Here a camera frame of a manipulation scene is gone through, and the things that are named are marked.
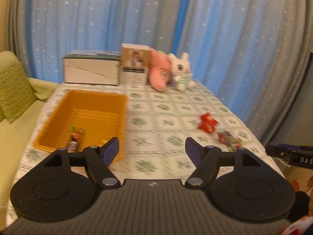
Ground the blue star curtain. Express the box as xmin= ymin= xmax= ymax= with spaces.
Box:
xmin=6 ymin=0 xmax=312 ymax=144

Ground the colourful candy pile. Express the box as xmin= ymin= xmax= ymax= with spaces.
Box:
xmin=218 ymin=130 xmax=242 ymax=152

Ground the white bunny plush toy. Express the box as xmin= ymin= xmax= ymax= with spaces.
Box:
xmin=168 ymin=52 xmax=195 ymax=91

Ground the orange plastic tray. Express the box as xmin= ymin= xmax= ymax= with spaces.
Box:
xmin=33 ymin=90 xmax=127 ymax=162

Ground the red snack packet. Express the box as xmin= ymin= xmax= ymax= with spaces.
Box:
xmin=198 ymin=119 xmax=219 ymax=134
xmin=200 ymin=112 xmax=213 ymax=122

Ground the light green sofa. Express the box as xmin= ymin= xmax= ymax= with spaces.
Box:
xmin=1 ymin=51 xmax=59 ymax=229

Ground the brown white product box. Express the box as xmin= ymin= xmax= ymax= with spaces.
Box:
xmin=121 ymin=43 xmax=151 ymax=87

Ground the green zigzag cushion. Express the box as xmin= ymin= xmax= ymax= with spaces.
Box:
xmin=1 ymin=62 xmax=37 ymax=124

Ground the dark orange snack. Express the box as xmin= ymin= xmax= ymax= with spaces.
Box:
xmin=67 ymin=126 xmax=85 ymax=152

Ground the green floral tablecloth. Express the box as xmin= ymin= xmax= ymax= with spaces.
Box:
xmin=4 ymin=83 xmax=293 ymax=234

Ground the person's right hand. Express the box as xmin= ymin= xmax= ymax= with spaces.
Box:
xmin=279 ymin=177 xmax=312 ymax=234

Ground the pink plush toy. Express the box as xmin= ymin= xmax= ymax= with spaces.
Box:
xmin=148 ymin=48 xmax=171 ymax=92

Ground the long white green box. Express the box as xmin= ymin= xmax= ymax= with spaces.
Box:
xmin=63 ymin=50 xmax=121 ymax=85

